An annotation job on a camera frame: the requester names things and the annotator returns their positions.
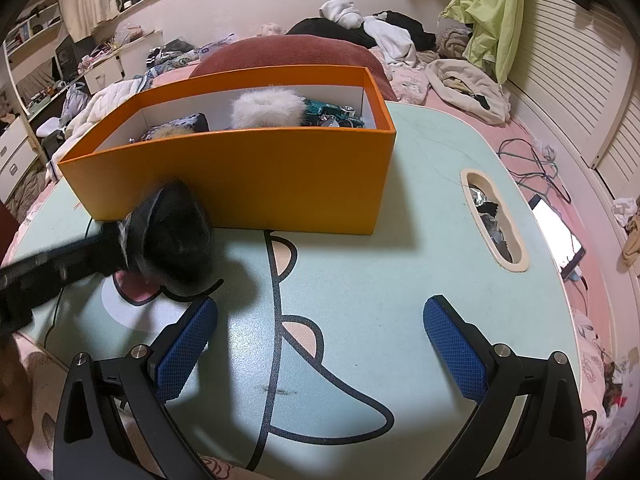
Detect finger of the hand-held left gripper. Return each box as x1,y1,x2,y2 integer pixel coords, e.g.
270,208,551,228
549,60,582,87
30,216,135,302

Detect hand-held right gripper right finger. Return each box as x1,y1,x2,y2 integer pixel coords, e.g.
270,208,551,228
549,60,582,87
422,295,588,480

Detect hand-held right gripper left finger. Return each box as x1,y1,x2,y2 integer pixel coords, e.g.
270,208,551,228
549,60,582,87
52,296,221,480

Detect brown fur scrunchie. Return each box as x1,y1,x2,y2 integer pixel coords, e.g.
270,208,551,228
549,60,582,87
150,127,201,140

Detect dark patterned pouch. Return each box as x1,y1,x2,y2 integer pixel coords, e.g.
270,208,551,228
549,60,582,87
142,112,210,142

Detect orange cardboard box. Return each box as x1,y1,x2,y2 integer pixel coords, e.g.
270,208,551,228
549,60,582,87
57,65,397,237

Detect white fur scrunchie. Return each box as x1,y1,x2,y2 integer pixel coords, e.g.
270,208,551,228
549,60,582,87
231,86,306,130

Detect green toy car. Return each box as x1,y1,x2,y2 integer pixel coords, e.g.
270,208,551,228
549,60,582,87
300,97,368,128

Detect mint green cartoon desktop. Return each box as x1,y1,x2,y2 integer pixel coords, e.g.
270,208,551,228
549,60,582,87
0,100,583,473

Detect white drawer cabinet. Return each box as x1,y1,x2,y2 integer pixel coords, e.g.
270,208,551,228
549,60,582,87
0,115,41,201

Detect white fluffy blanket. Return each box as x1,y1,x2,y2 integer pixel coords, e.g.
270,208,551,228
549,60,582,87
65,80,151,146

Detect lit smartphone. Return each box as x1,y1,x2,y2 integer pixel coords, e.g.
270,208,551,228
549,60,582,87
529,194,587,281

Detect white side desk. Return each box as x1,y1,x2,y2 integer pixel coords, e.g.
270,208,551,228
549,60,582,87
82,30,163,93

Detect cream crumpled garment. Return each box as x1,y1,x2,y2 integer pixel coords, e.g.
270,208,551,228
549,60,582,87
425,59,512,126

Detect white slatted closet door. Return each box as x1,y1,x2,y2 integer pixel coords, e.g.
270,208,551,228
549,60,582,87
505,0,640,201

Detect tan knit garment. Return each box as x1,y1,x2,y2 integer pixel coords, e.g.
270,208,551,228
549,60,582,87
437,27,473,58

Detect white crumpled clothes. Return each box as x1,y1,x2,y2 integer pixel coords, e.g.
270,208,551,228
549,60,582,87
320,0,418,68

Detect black crumpled clothes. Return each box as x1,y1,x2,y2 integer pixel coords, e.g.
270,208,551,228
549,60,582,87
285,10,438,53

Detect lime green hanging garment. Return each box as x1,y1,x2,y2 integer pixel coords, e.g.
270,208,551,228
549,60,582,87
440,0,527,85

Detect thin black cable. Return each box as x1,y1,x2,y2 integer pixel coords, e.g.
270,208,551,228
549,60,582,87
44,280,67,356

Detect teal charging cable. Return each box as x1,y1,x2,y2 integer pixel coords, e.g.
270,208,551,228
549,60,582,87
497,137,573,206

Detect white wall shelf unit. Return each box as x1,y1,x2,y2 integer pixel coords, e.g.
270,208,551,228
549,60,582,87
2,2,63,61

